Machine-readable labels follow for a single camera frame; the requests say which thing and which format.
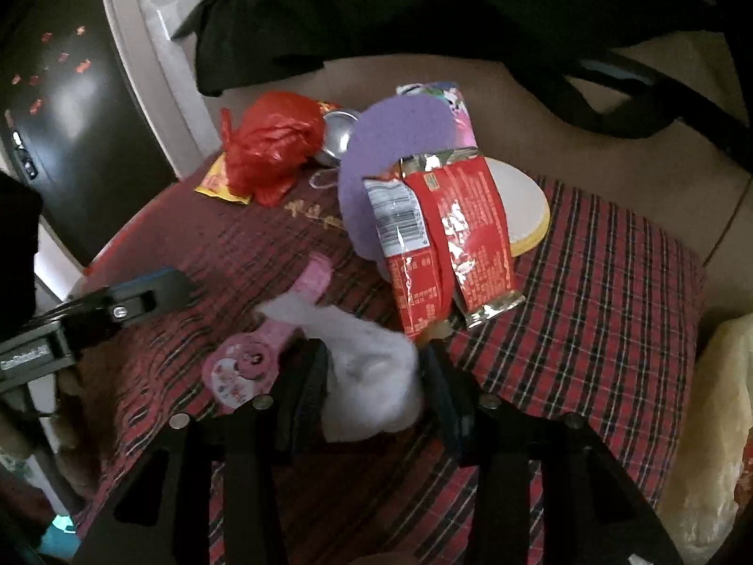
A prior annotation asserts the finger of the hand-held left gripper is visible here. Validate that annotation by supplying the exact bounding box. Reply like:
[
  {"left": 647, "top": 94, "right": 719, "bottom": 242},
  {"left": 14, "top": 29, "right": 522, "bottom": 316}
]
[{"left": 56, "top": 267, "right": 198, "bottom": 339}]

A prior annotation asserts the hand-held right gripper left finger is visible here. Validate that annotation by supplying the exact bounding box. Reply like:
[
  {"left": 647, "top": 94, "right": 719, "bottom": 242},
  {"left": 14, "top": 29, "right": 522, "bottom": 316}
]
[{"left": 73, "top": 341, "right": 330, "bottom": 565}]

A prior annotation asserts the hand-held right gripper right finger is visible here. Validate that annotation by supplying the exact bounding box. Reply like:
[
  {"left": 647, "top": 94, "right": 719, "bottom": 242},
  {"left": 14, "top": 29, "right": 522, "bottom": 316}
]
[{"left": 419, "top": 341, "right": 683, "bottom": 565}]

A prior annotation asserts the white fluffy tissue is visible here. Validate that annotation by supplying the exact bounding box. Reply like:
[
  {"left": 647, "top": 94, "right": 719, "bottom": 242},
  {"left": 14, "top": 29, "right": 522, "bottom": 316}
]
[{"left": 259, "top": 293, "right": 425, "bottom": 444}]

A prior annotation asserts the yellow snack packet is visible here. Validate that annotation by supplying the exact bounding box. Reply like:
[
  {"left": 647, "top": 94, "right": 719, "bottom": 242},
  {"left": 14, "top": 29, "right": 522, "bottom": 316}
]
[{"left": 194, "top": 153, "right": 255, "bottom": 206}]

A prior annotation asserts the pink toy watch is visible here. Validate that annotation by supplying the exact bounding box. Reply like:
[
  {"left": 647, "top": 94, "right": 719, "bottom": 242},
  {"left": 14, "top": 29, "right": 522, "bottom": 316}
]
[{"left": 201, "top": 252, "right": 333, "bottom": 416}]

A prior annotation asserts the red plaid blanket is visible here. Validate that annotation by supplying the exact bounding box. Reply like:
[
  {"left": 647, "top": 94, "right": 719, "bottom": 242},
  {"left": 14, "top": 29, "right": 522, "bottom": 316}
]
[{"left": 76, "top": 150, "right": 707, "bottom": 565}]

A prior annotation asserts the dark door with red stickers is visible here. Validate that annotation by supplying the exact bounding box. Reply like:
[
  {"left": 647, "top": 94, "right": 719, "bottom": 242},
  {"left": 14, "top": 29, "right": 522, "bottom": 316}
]
[{"left": 0, "top": 0, "right": 177, "bottom": 266}]

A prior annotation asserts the teal object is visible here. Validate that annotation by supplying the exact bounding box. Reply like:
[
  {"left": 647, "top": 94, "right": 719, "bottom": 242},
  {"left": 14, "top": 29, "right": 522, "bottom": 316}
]
[{"left": 44, "top": 515, "right": 79, "bottom": 555}]

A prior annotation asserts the red foil snack wrapper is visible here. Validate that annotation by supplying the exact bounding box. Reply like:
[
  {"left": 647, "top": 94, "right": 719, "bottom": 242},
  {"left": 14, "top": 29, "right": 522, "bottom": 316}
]
[{"left": 360, "top": 152, "right": 526, "bottom": 342}]

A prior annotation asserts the red plastic bag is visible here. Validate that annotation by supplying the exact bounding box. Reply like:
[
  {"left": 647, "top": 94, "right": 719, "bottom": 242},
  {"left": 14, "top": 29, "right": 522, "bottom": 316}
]
[{"left": 220, "top": 91, "right": 327, "bottom": 208}]

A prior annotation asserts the white disc with yellow rim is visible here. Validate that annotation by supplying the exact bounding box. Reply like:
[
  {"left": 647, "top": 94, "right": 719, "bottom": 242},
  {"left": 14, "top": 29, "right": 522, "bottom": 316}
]
[{"left": 485, "top": 156, "right": 552, "bottom": 257}]

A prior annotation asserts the small metal bowl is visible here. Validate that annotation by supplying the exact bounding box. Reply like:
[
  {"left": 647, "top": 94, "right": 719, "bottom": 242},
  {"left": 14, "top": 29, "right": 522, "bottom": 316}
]
[{"left": 312, "top": 109, "right": 361, "bottom": 167}]

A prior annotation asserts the pale yellowish plastic bag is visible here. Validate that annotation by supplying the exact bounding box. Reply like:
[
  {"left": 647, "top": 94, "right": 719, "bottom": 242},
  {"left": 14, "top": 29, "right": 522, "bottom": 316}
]
[{"left": 659, "top": 312, "right": 753, "bottom": 548}]

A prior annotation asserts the purple round foam disc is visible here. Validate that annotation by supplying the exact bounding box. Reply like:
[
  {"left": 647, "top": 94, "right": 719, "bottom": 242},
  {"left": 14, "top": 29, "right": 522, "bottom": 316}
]
[{"left": 336, "top": 95, "right": 457, "bottom": 263}]

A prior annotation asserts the colourful printed packet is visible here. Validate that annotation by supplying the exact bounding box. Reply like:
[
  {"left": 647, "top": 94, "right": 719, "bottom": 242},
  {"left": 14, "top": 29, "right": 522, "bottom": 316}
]
[{"left": 395, "top": 79, "right": 479, "bottom": 151}]

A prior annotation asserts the black cloth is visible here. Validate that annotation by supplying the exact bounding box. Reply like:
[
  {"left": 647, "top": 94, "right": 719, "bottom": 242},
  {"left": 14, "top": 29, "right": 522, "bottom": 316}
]
[{"left": 170, "top": 0, "right": 753, "bottom": 130}]

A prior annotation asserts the door lock handle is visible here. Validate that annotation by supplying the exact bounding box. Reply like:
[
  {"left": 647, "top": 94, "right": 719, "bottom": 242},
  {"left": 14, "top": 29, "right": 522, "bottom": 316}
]
[{"left": 10, "top": 131, "right": 40, "bottom": 181}]

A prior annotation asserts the white door frame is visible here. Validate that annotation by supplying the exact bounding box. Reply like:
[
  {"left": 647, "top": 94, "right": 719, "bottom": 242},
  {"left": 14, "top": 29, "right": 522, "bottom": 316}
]
[{"left": 94, "top": 0, "right": 221, "bottom": 180}]

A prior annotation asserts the black bag strap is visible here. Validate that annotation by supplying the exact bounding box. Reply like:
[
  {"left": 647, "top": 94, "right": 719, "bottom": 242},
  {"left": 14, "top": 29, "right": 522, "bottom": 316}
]
[{"left": 512, "top": 50, "right": 753, "bottom": 180}]

